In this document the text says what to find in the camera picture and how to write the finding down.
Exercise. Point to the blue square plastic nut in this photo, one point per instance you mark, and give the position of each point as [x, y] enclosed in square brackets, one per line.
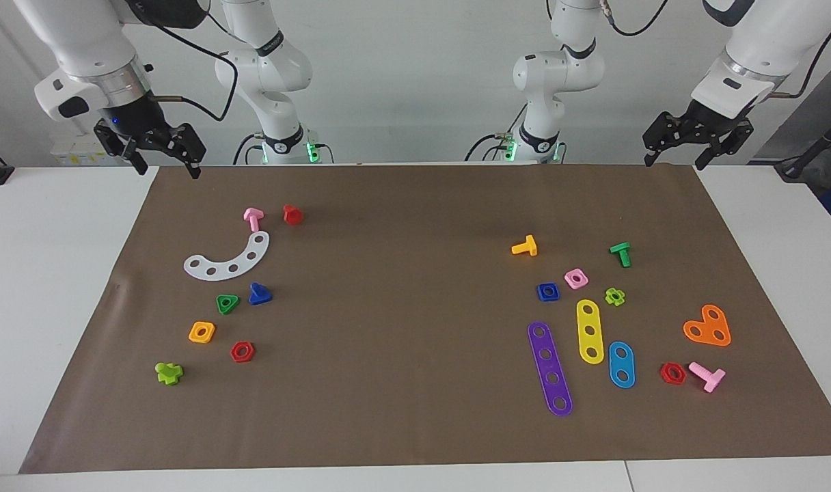
[540, 295]

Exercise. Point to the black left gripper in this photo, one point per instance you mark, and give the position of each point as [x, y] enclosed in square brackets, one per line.
[702, 126]

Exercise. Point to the pink square plastic nut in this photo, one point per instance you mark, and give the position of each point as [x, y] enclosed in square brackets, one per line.
[583, 281]

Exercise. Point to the orange plastic screw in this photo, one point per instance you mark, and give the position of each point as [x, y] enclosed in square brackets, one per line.
[527, 247]

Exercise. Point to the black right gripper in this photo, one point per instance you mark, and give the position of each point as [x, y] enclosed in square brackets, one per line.
[145, 126]

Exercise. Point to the orange square plastic nut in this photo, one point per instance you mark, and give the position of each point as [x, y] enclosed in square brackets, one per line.
[210, 328]

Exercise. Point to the white curved perforated strip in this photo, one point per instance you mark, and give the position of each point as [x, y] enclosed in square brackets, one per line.
[242, 262]

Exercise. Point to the orange heart-shaped plate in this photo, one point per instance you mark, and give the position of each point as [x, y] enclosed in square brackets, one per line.
[708, 326]

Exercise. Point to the red hexagonal plastic nut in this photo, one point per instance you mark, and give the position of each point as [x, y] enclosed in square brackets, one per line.
[664, 374]
[234, 352]

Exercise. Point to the brown table mat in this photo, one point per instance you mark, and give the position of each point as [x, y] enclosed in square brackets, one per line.
[402, 355]

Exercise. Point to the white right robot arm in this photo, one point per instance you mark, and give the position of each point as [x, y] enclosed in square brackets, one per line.
[87, 34]

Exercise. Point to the lime cross-head plastic screw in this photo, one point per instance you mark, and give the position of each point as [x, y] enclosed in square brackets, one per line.
[168, 374]

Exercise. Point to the blue two-hole strip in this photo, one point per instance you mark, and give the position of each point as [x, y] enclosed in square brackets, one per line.
[621, 365]

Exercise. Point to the black stand pole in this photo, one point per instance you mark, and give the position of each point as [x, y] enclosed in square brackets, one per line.
[825, 139]

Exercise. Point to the purple four-hole strip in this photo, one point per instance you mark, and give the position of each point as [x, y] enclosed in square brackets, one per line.
[549, 366]

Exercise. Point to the lime flower-shaped plastic nut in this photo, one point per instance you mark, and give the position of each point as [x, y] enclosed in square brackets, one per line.
[609, 297]

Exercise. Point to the green triangular plastic nut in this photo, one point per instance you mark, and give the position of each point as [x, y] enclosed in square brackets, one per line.
[233, 298]

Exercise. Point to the green plastic screw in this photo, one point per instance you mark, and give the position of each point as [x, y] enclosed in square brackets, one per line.
[621, 251]

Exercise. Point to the blue triangular-head plastic screw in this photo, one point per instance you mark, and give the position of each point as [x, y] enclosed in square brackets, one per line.
[258, 295]

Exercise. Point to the red plastic screw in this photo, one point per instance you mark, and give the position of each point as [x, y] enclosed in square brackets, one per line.
[293, 215]

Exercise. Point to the pink plastic screw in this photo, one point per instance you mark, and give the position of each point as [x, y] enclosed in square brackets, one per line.
[253, 219]
[709, 377]

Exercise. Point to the yellow three-hole strip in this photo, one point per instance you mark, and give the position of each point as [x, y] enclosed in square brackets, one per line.
[590, 320]

